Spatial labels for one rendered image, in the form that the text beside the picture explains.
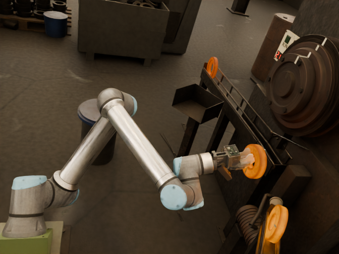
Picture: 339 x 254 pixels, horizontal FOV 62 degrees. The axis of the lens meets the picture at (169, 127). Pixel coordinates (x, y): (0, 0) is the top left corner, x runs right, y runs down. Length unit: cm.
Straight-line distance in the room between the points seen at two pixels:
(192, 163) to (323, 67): 67
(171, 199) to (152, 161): 17
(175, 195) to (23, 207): 76
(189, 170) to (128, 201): 93
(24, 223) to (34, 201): 10
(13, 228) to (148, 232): 80
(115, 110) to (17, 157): 123
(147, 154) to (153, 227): 91
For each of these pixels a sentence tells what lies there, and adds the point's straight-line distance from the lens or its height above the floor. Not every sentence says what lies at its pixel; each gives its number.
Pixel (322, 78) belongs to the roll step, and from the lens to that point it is 133.
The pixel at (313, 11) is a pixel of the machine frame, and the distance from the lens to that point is 178.
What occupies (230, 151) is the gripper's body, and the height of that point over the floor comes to 88.
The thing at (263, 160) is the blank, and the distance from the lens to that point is 128.
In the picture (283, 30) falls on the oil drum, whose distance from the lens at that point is 430.
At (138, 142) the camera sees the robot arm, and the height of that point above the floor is 86.
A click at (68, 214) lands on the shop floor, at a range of 197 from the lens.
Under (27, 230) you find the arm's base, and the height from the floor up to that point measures 34.
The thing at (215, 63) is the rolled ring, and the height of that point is 74.
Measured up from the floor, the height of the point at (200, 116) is 60.
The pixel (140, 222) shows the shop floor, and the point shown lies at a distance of 196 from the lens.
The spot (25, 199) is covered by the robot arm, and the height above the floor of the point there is 43.
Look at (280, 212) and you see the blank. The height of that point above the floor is 78.
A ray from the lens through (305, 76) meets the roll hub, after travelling 133.
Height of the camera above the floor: 160
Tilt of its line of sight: 35 degrees down
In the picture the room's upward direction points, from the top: 16 degrees clockwise
